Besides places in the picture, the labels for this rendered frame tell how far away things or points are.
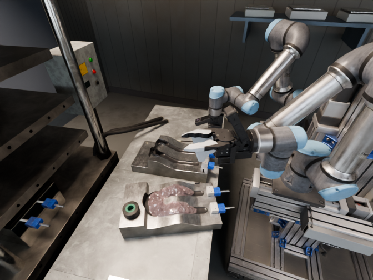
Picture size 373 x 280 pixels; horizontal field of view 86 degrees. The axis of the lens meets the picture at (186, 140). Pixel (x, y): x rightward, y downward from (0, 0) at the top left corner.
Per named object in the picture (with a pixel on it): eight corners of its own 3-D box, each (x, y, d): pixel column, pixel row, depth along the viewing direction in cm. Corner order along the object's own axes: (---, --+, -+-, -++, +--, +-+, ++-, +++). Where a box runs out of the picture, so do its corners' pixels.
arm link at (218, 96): (228, 89, 104) (215, 92, 101) (226, 108, 111) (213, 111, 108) (220, 83, 109) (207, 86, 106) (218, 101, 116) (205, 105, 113)
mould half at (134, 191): (211, 188, 125) (212, 176, 118) (221, 229, 105) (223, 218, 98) (129, 194, 121) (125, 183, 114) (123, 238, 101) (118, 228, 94)
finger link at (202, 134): (181, 149, 63) (211, 151, 62) (181, 133, 60) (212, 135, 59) (183, 144, 66) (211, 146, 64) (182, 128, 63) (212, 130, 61)
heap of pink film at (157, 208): (193, 188, 117) (193, 179, 112) (197, 216, 104) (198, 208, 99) (149, 191, 115) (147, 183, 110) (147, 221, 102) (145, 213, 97)
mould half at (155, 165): (210, 155, 147) (212, 141, 139) (206, 183, 127) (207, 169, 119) (145, 146, 155) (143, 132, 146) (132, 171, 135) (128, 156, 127)
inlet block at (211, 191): (227, 190, 120) (228, 184, 117) (230, 196, 116) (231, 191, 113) (206, 191, 119) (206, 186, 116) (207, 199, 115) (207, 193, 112)
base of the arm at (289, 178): (311, 173, 103) (319, 159, 96) (316, 196, 92) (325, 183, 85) (280, 165, 107) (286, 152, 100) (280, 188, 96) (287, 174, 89)
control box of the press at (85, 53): (133, 181, 229) (97, 41, 135) (121, 205, 206) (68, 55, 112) (115, 179, 232) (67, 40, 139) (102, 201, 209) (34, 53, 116)
